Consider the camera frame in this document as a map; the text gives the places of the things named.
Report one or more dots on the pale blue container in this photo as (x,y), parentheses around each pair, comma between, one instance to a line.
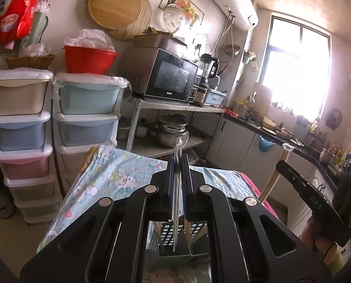
(215,97)

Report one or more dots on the red plastic basin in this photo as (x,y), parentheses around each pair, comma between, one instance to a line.
(90,60)

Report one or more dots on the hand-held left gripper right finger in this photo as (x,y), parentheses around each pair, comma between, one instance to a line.
(186,182)

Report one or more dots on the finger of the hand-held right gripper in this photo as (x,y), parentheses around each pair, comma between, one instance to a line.
(314,202)

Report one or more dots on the plastic drawer tower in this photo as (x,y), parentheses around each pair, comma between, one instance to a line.
(19,129)
(87,103)

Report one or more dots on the black blender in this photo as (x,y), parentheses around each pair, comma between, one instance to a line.
(207,70)

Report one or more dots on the cartoon printed tablecloth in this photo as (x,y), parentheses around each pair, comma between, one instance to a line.
(110,177)

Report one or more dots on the kitchen window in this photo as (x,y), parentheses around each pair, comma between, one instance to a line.
(296,64)

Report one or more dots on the round wooden board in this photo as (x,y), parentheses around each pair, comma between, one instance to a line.
(113,4)

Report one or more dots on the hanging grey-green bag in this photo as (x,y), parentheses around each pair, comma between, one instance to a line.
(39,29)

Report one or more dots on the cardboard box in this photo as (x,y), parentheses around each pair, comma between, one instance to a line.
(157,42)

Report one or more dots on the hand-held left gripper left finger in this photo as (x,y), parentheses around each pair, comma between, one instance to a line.
(171,182)

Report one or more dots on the round woven bamboo mat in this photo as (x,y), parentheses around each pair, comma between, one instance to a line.
(144,17)

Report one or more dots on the steel pressure cooker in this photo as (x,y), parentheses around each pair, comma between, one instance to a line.
(171,129)

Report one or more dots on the wicker basket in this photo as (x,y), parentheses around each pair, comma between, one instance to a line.
(31,62)

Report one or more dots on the black kitchen countertop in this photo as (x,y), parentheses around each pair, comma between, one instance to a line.
(308,153)

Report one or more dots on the red printed bag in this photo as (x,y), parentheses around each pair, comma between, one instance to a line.
(13,6)

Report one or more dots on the black microwave oven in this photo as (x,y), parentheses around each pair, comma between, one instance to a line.
(163,76)

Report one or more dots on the green plastic utensil basket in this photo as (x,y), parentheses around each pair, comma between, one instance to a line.
(167,237)

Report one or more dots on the clear plastic bag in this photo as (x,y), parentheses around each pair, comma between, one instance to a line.
(32,50)
(90,38)

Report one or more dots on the black trash bag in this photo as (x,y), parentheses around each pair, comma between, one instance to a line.
(0,188)

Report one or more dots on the white water heater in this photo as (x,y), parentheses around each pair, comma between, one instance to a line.
(237,3)

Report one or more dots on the blue hanging basket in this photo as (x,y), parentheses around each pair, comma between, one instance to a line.
(266,143)

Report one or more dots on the wooden chopstick pair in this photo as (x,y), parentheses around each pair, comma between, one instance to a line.
(179,153)
(274,177)
(188,234)

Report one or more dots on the person's right hand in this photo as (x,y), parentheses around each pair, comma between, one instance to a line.
(312,235)

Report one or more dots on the wall poster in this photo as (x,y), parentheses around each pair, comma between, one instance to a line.
(193,8)

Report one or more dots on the white kitchen cabinets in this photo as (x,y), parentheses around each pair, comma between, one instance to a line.
(243,150)

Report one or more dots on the metal shelf rack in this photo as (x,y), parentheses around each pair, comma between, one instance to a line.
(169,106)

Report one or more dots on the glass pot lid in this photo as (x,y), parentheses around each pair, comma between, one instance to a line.
(173,17)

